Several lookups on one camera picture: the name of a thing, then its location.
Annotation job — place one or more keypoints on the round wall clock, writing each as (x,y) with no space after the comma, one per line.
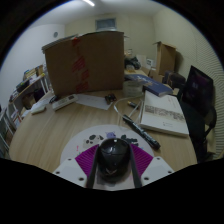
(55,34)

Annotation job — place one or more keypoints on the white paper sheet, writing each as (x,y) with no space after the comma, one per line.
(93,101)

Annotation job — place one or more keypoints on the large brown cardboard box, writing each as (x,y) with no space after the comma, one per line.
(96,63)

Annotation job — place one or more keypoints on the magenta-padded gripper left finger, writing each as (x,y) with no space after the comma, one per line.
(71,169)

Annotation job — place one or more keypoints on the clear plastic container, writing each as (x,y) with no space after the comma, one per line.
(132,89)

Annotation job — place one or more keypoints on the white book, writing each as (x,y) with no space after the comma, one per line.
(163,115)

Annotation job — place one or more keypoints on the white remote with buttons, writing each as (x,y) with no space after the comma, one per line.
(65,102)

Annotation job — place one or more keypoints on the black marker pen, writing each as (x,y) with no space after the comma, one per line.
(141,131)

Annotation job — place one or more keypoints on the black computer mouse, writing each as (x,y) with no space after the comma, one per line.
(113,159)

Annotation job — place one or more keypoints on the open brown cardboard box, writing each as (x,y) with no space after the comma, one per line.
(165,58)

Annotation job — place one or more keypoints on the black bag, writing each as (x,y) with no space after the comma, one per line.
(132,63)

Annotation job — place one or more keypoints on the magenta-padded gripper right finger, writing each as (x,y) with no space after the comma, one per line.
(153,169)

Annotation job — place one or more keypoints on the wall window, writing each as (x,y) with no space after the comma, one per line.
(106,24)

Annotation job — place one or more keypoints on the cluttered wooden wall desk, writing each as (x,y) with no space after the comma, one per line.
(28,85)

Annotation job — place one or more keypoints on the blue book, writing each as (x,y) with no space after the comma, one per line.
(153,85)

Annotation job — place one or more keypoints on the ceiling light tube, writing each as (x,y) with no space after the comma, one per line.
(88,2)

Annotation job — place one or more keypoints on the small black clips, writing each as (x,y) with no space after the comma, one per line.
(110,98)

